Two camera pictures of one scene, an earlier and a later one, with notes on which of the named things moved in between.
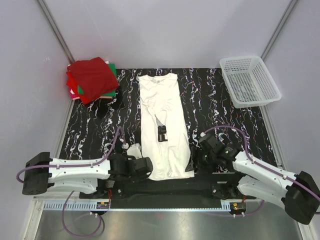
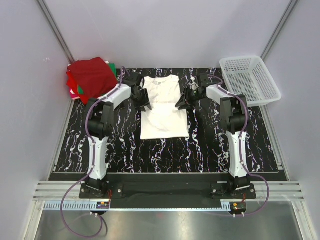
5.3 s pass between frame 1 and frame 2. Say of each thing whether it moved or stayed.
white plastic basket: stayed
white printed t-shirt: moved
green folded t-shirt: stayed
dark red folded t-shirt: stayed
